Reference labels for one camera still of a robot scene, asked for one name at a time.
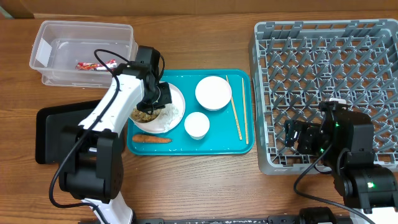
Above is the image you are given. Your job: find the white tissue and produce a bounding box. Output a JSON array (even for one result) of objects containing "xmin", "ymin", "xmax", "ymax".
[{"xmin": 158, "ymin": 104, "xmax": 180, "ymax": 132}]

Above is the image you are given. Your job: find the food scraps and rice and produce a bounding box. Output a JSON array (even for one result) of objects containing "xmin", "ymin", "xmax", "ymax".
[{"xmin": 131, "ymin": 107, "xmax": 162, "ymax": 123}]

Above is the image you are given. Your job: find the white cup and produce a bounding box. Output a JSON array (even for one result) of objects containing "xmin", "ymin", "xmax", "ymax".
[{"xmin": 184, "ymin": 112, "xmax": 210, "ymax": 140}]

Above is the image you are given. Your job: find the red snack wrapper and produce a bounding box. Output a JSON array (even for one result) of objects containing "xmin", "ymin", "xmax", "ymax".
[{"xmin": 75, "ymin": 59, "xmax": 118, "ymax": 71}]

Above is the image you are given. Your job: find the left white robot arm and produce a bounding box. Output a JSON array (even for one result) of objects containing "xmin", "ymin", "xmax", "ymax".
[{"xmin": 49, "ymin": 60, "xmax": 172, "ymax": 223}]

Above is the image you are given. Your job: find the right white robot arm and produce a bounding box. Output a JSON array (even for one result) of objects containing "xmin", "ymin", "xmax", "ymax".
[{"xmin": 284, "ymin": 101, "xmax": 397, "ymax": 223}]

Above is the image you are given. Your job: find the grey dishwasher rack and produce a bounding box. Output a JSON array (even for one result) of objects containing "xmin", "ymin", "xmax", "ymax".
[{"xmin": 249, "ymin": 19, "xmax": 397, "ymax": 175}]

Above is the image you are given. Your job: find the black waste tray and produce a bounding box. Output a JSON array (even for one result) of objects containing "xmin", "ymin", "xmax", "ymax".
[{"xmin": 35, "ymin": 100, "xmax": 100, "ymax": 164}]

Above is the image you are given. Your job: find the orange carrot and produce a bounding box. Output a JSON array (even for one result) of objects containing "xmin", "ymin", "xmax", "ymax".
[{"xmin": 132, "ymin": 134, "xmax": 172, "ymax": 144}]

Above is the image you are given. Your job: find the right wooden chopstick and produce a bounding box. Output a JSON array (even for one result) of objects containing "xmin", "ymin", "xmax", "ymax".
[{"xmin": 241, "ymin": 78, "xmax": 249, "ymax": 145}]

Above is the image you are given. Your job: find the wooden chopstick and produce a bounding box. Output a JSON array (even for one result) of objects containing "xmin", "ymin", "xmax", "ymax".
[
  {"xmin": 226, "ymin": 75, "xmax": 243, "ymax": 141},
  {"xmin": 241, "ymin": 78, "xmax": 249, "ymax": 145}
]

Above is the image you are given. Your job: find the teal serving tray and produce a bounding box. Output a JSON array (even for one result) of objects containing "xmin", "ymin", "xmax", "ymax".
[{"xmin": 127, "ymin": 69, "xmax": 254, "ymax": 156}]

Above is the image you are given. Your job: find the left wooden chopstick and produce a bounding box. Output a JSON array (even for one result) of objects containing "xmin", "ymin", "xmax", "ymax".
[{"xmin": 226, "ymin": 75, "xmax": 243, "ymax": 141}]

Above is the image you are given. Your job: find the clear plastic bin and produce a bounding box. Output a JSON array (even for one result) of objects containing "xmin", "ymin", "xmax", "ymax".
[{"xmin": 29, "ymin": 21, "xmax": 138, "ymax": 88}]

